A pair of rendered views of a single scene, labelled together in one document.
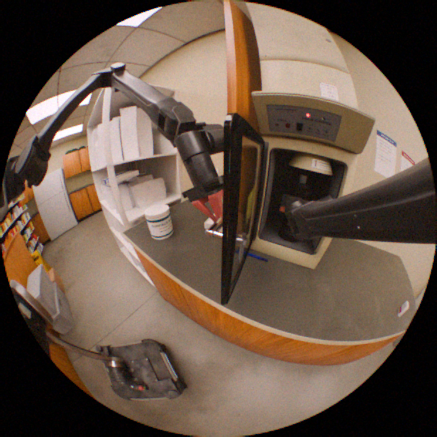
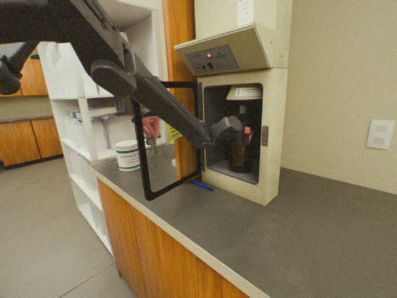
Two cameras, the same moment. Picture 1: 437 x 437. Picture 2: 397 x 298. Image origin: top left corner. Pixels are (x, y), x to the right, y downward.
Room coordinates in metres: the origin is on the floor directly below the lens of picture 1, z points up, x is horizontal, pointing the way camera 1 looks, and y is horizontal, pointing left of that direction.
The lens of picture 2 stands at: (-0.38, -0.34, 1.35)
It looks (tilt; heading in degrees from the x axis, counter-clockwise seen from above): 17 degrees down; 14
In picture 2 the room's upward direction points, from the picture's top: 3 degrees counter-clockwise
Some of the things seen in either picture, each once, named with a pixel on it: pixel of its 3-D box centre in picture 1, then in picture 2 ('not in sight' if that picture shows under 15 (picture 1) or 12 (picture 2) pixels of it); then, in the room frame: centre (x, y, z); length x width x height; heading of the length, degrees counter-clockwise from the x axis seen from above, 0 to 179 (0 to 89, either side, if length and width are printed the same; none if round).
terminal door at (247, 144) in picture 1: (247, 217); (173, 137); (0.28, -0.07, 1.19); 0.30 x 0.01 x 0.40; 155
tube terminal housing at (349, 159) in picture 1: (304, 165); (247, 95); (0.46, -0.34, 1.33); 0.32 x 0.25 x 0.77; 59
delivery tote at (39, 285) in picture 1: (40, 293); not in sight; (-0.22, 2.01, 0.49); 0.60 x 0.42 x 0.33; 59
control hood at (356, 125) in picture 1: (315, 120); (218, 55); (0.30, -0.25, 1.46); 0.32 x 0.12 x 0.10; 59
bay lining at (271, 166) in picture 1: (299, 196); (246, 128); (0.45, -0.34, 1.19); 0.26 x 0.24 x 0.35; 59
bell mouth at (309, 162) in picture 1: (311, 162); (249, 90); (0.42, -0.34, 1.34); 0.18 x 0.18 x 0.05
